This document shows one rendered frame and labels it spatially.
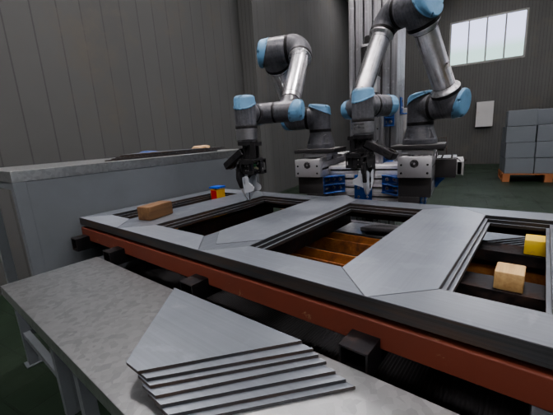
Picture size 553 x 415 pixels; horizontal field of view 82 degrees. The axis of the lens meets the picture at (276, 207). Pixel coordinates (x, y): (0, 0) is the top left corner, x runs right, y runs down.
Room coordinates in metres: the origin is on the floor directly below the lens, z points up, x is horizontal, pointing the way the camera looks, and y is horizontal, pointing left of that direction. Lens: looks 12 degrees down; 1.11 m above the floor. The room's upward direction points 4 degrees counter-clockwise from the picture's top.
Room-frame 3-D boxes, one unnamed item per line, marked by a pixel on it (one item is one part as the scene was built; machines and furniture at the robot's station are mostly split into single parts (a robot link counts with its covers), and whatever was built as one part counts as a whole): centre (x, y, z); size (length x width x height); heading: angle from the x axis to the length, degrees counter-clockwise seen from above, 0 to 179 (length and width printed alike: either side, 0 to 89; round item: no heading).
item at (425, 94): (1.53, -0.70, 1.20); 0.13 x 0.12 x 0.14; 32
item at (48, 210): (1.66, 0.54, 0.51); 1.30 x 0.04 x 1.01; 140
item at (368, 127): (1.14, -0.32, 1.12); 0.08 x 0.08 x 0.05
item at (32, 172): (1.84, 0.75, 1.03); 1.30 x 0.60 x 0.04; 140
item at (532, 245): (0.78, -0.67, 0.79); 0.06 x 0.05 x 0.04; 140
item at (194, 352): (0.47, 0.13, 0.77); 0.45 x 0.20 x 0.04; 50
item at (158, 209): (1.19, 0.46, 0.87); 0.12 x 0.06 x 0.05; 156
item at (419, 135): (1.53, -0.69, 1.09); 0.15 x 0.15 x 0.10
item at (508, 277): (0.62, -0.48, 0.79); 0.06 x 0.05 x 0.04; 140
